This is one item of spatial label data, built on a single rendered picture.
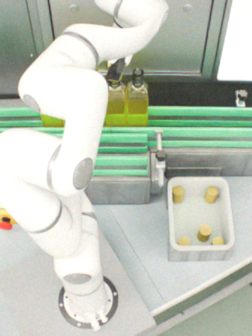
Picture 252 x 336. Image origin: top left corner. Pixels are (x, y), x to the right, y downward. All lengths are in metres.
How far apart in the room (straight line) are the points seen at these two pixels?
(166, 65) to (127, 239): 0.50
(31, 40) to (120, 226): 0.58
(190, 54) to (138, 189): 0.40
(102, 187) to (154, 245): 0.22
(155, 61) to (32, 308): 0.74
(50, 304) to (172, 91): 0.73
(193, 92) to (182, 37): 0.27
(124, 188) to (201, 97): 0.40
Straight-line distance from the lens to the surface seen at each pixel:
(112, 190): 1.34
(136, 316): 1.23
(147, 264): 1.33
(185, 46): 1.30
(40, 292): 1.28
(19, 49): 1.38
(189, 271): 1.33
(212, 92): 1.50
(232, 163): 1.43
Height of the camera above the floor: 1.99
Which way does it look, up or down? 57 degrees down
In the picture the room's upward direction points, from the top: straight up
